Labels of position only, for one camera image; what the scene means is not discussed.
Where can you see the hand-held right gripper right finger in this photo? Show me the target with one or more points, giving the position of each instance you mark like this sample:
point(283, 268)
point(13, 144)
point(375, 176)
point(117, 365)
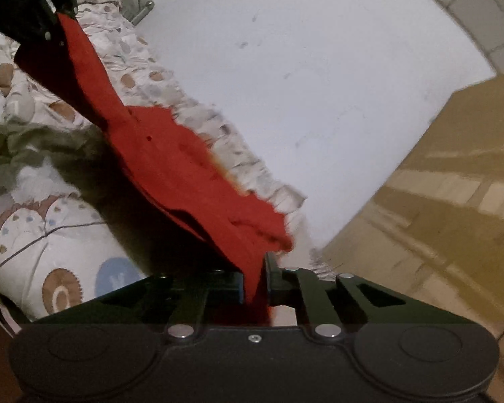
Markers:
point(272, 279)

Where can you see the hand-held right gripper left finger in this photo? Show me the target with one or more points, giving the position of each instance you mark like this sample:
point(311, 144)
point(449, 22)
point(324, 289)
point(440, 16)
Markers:
point(234, 286)

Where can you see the red long-sleeved dress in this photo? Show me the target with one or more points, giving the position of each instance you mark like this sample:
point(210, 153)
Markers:
point(172, 163)

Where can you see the plywood board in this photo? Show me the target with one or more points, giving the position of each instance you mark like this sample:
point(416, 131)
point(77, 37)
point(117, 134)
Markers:
point(437, 201)

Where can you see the patterned quilt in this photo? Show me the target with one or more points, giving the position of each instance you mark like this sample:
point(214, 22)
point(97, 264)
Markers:
point(46, 235)

